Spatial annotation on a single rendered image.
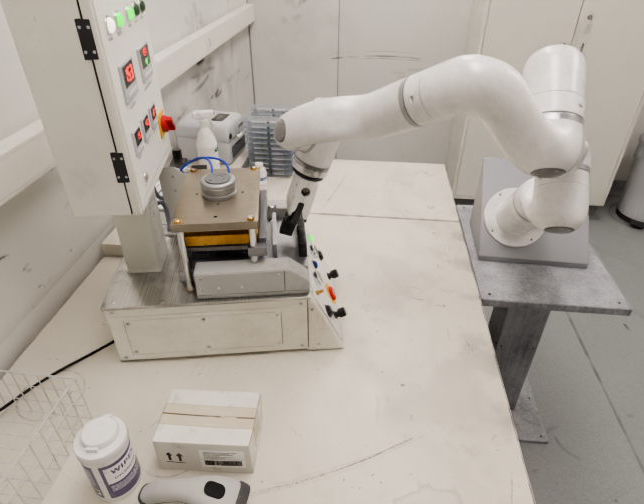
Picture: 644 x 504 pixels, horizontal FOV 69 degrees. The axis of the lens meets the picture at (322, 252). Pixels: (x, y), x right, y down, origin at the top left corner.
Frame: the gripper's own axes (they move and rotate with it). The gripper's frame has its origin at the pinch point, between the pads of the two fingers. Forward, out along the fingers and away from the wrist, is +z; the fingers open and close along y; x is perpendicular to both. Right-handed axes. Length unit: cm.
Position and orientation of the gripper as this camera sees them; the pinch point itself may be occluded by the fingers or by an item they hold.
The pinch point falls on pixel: (287, 226)
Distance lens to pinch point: 115.6
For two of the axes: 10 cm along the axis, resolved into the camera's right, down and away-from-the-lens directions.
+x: -9.3, -2.3, -2.7
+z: -3.4, 7.9, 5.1
